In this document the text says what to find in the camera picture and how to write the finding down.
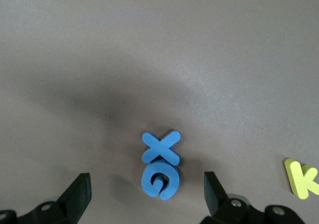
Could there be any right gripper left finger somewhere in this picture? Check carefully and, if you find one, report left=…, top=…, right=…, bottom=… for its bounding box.
left=0, top=173, right=92, bottom=224

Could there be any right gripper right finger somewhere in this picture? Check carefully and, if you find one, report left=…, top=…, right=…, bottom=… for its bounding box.
left=201, top=171, right=307, bottom=224

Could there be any blue letter G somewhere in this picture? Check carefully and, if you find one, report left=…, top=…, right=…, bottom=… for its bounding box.
left=141, top=159, right=180, bottom=200

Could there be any blue letter X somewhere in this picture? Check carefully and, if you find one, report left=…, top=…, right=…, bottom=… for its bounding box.
left=141, top=130, right=181, bottom=166

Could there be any yellow letter k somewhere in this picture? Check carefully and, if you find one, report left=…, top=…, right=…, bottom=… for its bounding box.
left=284, top=158, right=319, bottom=200

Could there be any brown table cover sheet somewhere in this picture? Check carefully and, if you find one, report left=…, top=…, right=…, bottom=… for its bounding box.
left=0, top=0, right=319, bottom=224

